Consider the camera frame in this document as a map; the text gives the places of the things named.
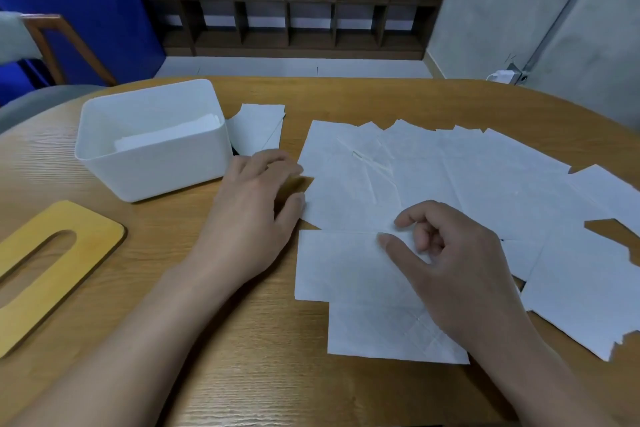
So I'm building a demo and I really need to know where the person's right forearm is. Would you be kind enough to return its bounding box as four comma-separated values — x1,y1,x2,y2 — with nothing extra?
465,312,621,427

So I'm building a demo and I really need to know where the white power adapter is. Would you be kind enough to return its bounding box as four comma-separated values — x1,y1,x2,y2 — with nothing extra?
486,69,522,85

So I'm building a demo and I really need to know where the person's left forearm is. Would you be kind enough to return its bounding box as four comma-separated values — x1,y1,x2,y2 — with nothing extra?
7,257,251,427

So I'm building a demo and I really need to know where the person's left hand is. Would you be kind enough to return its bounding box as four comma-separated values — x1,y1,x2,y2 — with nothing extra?
187,149,306,288

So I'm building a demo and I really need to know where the stack of folded white tissues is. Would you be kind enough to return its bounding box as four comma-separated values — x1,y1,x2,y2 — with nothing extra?
114,114,224,153

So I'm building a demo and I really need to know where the grey metal wall conduit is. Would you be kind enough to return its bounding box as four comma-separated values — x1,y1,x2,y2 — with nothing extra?
519,0,617,85

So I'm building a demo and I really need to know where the yellow wooden slotted lid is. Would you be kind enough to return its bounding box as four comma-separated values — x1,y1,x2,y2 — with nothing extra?
0,200,127,360

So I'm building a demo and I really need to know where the spread of white tissue sheets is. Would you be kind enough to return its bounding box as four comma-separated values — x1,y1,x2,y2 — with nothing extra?
294,119,640,365

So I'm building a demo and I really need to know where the single creased white tissue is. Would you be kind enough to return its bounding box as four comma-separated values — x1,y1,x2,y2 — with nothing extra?
224,103,286,157

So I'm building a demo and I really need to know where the white plastic tissue box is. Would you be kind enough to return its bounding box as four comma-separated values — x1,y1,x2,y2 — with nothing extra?
74,79,234,203

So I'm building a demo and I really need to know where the person's right hand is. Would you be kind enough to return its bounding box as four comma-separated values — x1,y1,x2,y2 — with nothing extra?
377,200,531,356

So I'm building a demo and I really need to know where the wooden chair with grey cushion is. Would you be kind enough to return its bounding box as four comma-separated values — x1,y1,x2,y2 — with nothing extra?
0,11,119,135

